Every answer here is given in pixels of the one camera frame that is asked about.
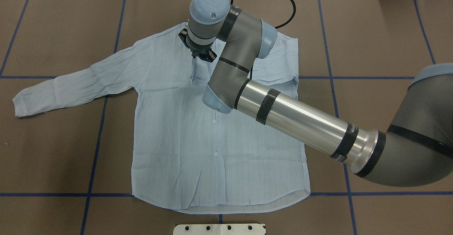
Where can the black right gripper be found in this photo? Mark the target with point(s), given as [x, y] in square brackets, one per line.
[199, 48]

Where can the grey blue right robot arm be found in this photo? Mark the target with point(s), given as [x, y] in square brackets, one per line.
[415, 150]

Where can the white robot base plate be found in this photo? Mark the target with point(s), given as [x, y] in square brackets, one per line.
[221, 229]

